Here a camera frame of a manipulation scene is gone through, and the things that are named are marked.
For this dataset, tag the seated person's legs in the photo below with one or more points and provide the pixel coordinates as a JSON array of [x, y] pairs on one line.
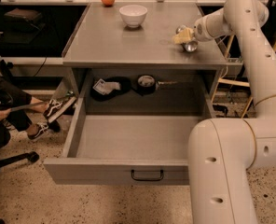
[[19, 98]]

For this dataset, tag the black sneaker upper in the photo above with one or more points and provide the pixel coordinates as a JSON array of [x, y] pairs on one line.
[[57, 107]]

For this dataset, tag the wooden easel frame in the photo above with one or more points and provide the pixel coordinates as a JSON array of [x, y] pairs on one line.
[[231, 81]]

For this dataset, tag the dark box on shelf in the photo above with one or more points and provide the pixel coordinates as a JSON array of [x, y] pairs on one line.
[[23, 15]]

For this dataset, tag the black drawer handle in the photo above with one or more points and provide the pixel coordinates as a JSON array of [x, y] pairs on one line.
[[147, 176]]

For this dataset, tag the black sneaker lower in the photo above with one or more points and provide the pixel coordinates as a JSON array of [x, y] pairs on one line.
[[38, 130]]

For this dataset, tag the black sneaker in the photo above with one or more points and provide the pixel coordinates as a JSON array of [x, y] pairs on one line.
[[38, 130], [57, 107]]

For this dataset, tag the white ceramic bowl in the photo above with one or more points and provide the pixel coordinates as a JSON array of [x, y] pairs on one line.
[[133, 15]]

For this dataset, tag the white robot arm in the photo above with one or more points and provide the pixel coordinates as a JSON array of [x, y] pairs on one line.
[[220, 151]]

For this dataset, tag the black office chair base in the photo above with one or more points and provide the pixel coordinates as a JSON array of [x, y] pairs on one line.
[[4, 139]]

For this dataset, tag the grey cabinet with top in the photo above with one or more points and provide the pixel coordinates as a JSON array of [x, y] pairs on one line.
[[105, 45]]

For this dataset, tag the open grey top drawer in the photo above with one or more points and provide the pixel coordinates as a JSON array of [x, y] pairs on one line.
[[103, 149]]

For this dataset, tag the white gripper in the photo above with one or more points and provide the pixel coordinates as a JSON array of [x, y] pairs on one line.
[[200, 30]]

